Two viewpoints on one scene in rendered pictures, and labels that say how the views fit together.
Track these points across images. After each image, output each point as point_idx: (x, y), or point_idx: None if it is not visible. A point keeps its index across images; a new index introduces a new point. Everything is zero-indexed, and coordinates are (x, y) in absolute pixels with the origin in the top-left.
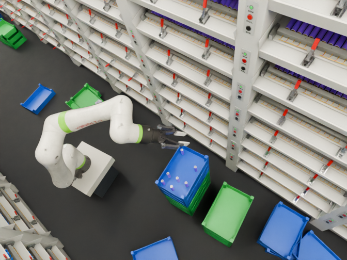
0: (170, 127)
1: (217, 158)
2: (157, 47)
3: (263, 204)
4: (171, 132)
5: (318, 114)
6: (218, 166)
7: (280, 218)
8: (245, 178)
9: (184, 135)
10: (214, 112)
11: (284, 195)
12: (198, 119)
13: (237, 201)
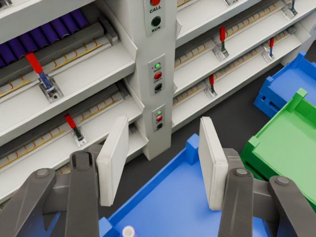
0: (24, 197)
1: (125, 172)
2: None
3: (247, 120)
4: (97, 208)
5: None
6: (145, 177)
7: (288, 98)
8: (188, 132)
9: (128, 147)
10: (52, 2)
11: (255, 68)
12: (14, 155)
13: (291, 137)
